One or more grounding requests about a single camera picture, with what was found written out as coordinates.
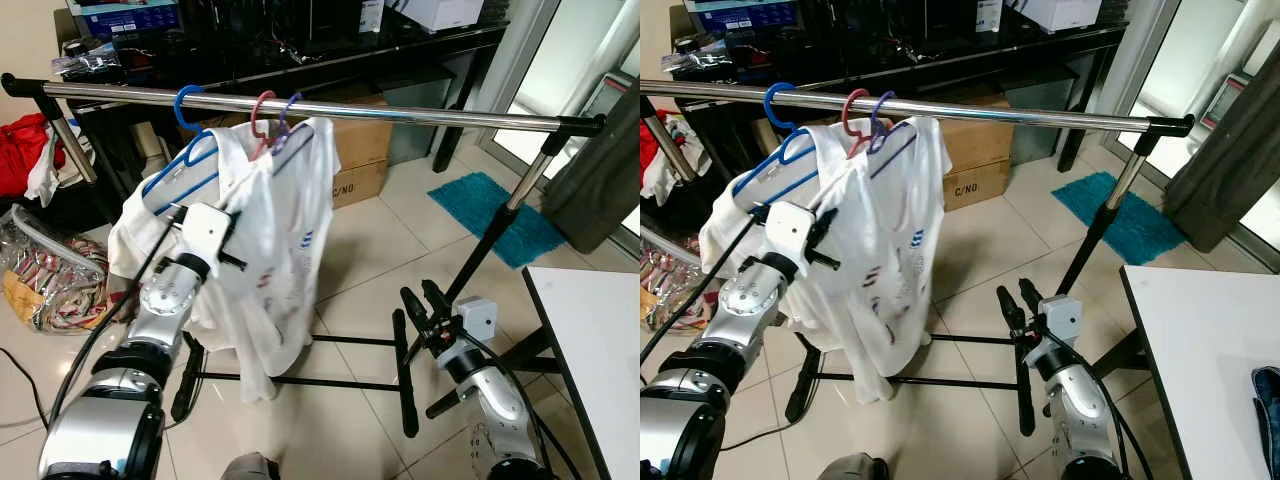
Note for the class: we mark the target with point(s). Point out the purple plastic hanger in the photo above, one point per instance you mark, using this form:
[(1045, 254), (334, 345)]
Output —
[(283, 118), (874, 115)]

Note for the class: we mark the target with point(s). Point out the blue denim jeans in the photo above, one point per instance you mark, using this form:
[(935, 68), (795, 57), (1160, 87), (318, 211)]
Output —
[(1268, 410)]

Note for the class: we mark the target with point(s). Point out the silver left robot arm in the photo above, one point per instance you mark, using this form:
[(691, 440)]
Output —
[(160, 300), (745, 300)]

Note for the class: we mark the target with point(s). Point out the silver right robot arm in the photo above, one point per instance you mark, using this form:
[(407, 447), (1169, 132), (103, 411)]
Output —
[(495, 395), (1075, 410)]

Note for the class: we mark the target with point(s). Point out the pink plastic hanger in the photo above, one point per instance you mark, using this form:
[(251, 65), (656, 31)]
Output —
[(255, 112), (847, 110)]

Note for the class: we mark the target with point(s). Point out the blue plastic hanger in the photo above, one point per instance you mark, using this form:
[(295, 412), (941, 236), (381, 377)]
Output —
[(767, 105), (178, 106)]

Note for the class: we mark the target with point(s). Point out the white polo plaid cuffs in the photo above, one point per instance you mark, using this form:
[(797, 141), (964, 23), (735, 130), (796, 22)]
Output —
[(725, 235), (140, 230)]

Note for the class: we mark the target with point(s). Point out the teal floor mat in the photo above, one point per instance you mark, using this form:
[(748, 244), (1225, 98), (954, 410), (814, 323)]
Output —
[(1120, 215), (490, 215)]

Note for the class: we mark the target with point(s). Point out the brown cardboard box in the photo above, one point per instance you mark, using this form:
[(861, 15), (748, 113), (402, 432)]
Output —
[(975, 160), (360, 160)]

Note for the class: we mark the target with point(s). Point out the white folding table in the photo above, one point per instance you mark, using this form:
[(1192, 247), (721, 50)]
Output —
[(1200, 350), (600, 350)]

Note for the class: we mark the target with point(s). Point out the clear bag of colourful cloth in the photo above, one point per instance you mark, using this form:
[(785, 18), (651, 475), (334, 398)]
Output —
[(670, 285), (50, 280)]

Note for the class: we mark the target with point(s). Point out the white crumpled cloth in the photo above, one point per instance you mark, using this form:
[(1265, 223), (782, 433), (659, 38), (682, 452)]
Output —
[(48, 175), (675, 165)]

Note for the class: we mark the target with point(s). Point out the silver black clothes rack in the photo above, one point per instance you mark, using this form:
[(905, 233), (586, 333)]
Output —
[(1000, 111), (400, 111)]

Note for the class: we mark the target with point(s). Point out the red cloth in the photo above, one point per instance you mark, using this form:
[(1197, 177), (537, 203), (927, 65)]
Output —
[(20, 150), (648, 150)]

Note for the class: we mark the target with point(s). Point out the dark grey curtain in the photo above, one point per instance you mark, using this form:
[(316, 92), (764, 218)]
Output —
[(600, 170), (1225, 170)]

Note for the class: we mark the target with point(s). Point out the grey robot leg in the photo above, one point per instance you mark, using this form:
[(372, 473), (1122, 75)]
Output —
[(250, 468), (850, 468)]

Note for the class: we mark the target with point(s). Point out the blue white printed carton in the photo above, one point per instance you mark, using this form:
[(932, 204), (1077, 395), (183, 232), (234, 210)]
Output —
[(740, 12), (120, 15)]

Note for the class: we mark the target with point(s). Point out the glass sliding door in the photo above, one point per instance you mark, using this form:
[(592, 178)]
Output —
[(560, 60), (1180, 60)]

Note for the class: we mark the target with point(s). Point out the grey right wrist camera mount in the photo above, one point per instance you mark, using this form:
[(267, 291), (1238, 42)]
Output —
[(1062, 318), (478, 318)]

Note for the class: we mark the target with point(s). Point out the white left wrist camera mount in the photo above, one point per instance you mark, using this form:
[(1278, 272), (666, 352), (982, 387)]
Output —
[(790, 230), (205, 235)]

